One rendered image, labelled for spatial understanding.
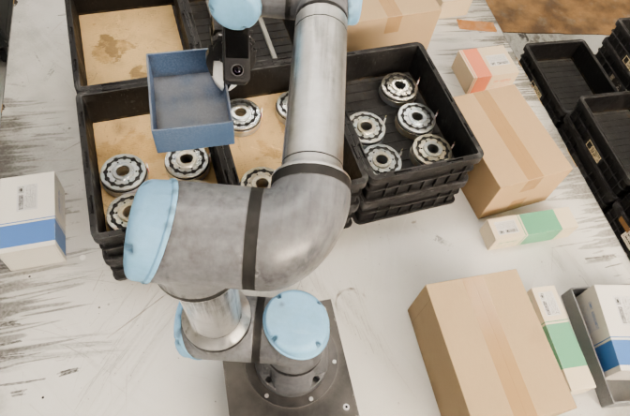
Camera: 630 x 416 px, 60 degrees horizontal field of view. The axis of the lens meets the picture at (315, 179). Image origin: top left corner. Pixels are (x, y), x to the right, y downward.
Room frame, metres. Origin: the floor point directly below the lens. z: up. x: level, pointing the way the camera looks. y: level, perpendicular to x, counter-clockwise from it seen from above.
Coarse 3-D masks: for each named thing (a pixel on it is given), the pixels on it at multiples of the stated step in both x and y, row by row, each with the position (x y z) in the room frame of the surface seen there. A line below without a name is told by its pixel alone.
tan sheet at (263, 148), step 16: (272, 96) 0.98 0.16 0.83; (272, 112) 0.92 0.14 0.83; (272, 128) 0.87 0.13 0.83; (240, 144) 0.80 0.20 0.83; (256, 144) 0.81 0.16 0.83; (272, 144) 0.82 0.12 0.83; (240, 160) 0.75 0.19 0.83; (256, 160) 0.76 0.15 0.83; (272, 160) 0.77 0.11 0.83; (240, 176) 0.71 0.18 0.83
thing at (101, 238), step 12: (132, 84) 0.84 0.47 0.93; (144, 84) 0.85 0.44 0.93; (84, 96) 0.78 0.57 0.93; (84, 120) 0.71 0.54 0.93; (84, 132) 0.68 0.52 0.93; (84, 144) 0.65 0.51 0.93; (84, 156) 0.62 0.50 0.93; (84, 168) 0.59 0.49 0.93; (228, 168) 0.66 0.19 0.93; (84, 180) 0.56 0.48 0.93; (228, 180) 0.64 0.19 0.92; (96, 216) 0.48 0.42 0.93; (96, 228) 0.46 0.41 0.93; (96, 240) 0.44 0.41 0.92; (108, 240) 0.44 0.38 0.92; (120, 240) 0.45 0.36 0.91
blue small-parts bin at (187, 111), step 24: (168, 72) 0.77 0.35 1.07; (192, 72) 0.79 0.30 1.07; (168, 96) 0.72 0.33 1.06; (192, 96) 0.73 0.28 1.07; (216, 96) 0.74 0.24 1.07; (168, 120) 0.66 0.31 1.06; (192, 120) 0.67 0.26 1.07; (216, 120) 0.68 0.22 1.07; (168, 144) 0.58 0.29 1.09; (192, 144) 0.60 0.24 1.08; (216, 144) 0.62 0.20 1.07
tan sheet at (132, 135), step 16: (96, 128) 0.76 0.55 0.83; (112, 128) 0.77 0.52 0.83; (128, 128) 0.78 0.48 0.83; (144, 128) 0.79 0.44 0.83; (96, 144) 0.72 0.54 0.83; (112, 144) 0.73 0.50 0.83; (128, 144) 0.74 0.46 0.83; (144, 144) 0.74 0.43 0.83; (144, 160) 0.70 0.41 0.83; (160, 160) 0.71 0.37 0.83; (160, 176) 0.66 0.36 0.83; (208, 176) 0.69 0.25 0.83
